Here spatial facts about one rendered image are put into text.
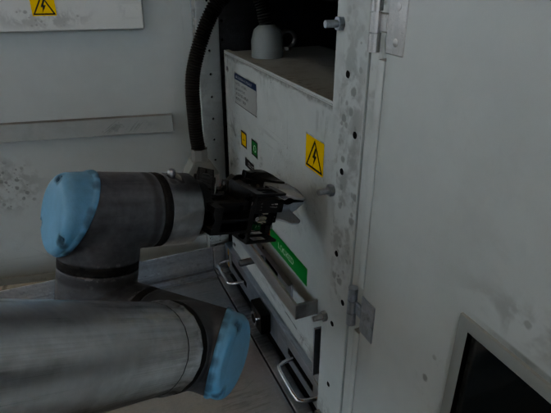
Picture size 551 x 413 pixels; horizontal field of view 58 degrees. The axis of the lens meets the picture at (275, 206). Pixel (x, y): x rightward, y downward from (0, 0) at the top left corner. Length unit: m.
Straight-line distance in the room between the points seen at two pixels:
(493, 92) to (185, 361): 0.32
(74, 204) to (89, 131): 0.68
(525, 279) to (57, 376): 0.30
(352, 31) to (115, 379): 0.38
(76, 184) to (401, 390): 0.39
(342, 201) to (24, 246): 0.95
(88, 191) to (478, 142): 0.38
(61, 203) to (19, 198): 0.76
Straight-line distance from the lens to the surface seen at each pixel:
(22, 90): 1.22
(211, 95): 1.14
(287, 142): 0.81
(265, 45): 0.98
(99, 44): 1.18
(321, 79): 0.81
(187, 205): 0.59
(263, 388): 0.98
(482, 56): 0.37
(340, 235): 0.61
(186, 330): 0.47
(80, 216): 0.54
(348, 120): 0.55
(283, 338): 0.99
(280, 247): 0.92
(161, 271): 1.26
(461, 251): 0.41
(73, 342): 0.35
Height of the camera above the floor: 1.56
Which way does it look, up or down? 26 degrees down
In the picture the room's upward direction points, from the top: straight up
